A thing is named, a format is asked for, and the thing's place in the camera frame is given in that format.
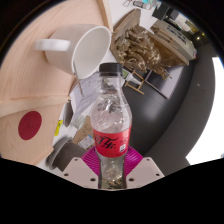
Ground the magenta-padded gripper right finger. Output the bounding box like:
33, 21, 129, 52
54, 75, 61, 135
123, 145, 166, 190

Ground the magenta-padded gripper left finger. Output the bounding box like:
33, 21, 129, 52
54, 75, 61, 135
62, 147, 100, 190

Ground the clear red-labelled drink bottle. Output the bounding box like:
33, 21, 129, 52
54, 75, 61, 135
90, 62, 133, 190

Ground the small yellow tag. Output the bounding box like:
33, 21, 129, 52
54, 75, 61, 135
54, 119, 64, 137

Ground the small white jar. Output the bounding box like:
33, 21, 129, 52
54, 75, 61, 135
63, 99, 74, 128

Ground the flat round red coaster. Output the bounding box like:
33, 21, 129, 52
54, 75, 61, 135
17, 110, 43, 141

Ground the long ceiling light strip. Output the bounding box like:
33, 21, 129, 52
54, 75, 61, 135
185, 56, 224, 166

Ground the light wooden drawing board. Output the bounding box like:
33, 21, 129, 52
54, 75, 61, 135
0, 0, 114, 103
0, 95, 69, 167

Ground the small green-labelled white bottle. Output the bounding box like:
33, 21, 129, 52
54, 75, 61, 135
121, 69, 143, 84

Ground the golden brown sculpture on base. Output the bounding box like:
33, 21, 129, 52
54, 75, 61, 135
110, 8, 198, 81

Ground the white ceramic mug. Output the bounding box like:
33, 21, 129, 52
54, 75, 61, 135
34, 23, 113, 79

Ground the black flat box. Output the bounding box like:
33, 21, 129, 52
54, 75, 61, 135
152, 3, 181, 22

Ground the black wall screen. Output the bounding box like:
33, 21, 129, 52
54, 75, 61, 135
144, 63, 196, 100

